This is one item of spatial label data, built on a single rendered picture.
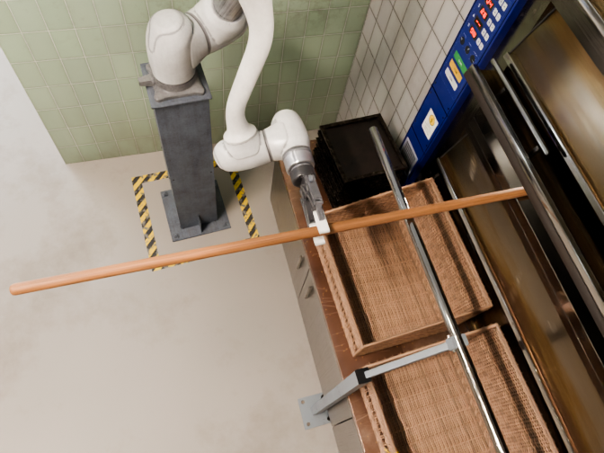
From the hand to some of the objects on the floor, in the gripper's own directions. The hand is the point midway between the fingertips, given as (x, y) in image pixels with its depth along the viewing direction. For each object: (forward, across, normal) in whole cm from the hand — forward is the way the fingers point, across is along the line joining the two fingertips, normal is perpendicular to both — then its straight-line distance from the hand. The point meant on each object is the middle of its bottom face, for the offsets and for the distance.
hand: (319, 229), depth 134 cm
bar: (+30, +119, -15) cm, 124 cm away
